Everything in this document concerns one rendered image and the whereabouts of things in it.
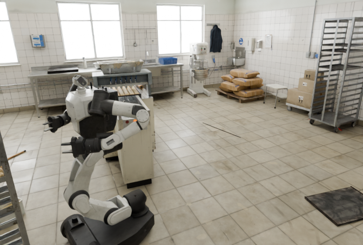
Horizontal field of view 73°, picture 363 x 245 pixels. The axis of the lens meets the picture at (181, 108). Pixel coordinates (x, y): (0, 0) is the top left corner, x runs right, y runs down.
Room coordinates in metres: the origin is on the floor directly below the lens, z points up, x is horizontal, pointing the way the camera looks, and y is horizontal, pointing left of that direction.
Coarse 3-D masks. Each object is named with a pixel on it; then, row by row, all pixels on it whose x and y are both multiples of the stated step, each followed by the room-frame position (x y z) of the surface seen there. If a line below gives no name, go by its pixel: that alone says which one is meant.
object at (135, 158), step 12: (120, 120) 2.32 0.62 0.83; (144, 132) 2.39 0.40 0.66; (132, 144) 2.35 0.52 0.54; (144, 144) 2.39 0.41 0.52; (120, 156) 2.40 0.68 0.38; (132, 156) 2.35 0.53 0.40; (144, 156) 2.39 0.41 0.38; (132, 168) 2.34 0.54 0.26; (144, 168) 2.38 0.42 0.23; (132, 180) 2.34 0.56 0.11; (144, 180) 2.41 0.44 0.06
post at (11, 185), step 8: (0, 136) 1.10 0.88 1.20; (0, 144) 1.09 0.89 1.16; (0, 152) 1.09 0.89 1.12; (0, 160) 1.10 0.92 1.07; (8, 168) 1.09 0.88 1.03; (8, 176) 1.09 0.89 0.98; (8, 184) 1.08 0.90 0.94; (16, 200) 1.09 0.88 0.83; (16, 208) 1.09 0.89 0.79; (16, 216) 1.08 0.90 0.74; (24, 224) 1.10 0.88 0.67; (24, 232) 1.09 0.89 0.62; (24, 240) 1.09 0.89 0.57
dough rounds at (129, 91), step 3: (114, 87) 3.45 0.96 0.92; (117, 87) 3.44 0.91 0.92; (123, 87) 3.44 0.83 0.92; (129, 87) 3.44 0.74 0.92; (132, 87) 3.42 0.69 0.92; (117, 90) 3.32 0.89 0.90; (120, 90) 3.23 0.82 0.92; (123, 90) 3.24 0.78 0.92; (126, 90) 3.26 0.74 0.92; (129, 90) 3.22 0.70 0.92; (132, 90) 3.28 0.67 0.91; (135, 90) 3.22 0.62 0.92; (120, 93) 3.08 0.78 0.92; (123, 93) 3.08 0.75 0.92; (126, 93) 3.08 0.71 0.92; (129, 93) 3.15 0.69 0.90; (132, 93) 3.07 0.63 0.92; (135, 93) 3.07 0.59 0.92; (138, 93) 3.08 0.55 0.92
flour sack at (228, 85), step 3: (225, 81) 6.33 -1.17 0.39; (228, 81) 6.31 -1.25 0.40; (222, 84) 6.25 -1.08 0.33; (225, 84) 6.14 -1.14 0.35; (228, 84) 6.04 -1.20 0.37; (231, 84) 5.98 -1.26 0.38; (234, 84) 5.96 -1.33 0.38; (237, 84) 5.90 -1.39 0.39; (222, 87) 6.27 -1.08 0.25; (225, 87) 6.13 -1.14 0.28; (228, 87) 6.02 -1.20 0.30; (231, 87) 5.93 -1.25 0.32; (234, 87) 5.82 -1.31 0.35; (237, 87) 5.79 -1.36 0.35; (240, 87) 5.82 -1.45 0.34; (243, 87) 5.88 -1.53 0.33; (246, 87) 5.94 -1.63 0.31; (234, 90) 5.82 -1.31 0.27; (237, 90) 5.78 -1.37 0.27
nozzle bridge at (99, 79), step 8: (96, 72) 3.18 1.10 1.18; (128, 72) 3.12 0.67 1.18; (136, 72) 3.10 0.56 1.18; (144, 72) 3.10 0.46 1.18; (96, 80) 2.91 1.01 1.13; (104, 80) 3.02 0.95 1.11; (112, 80) 3.05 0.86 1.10; (128, 80) 3.12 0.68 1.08; (136, 80) 3.15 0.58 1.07; (144, 80) 3.19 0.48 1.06
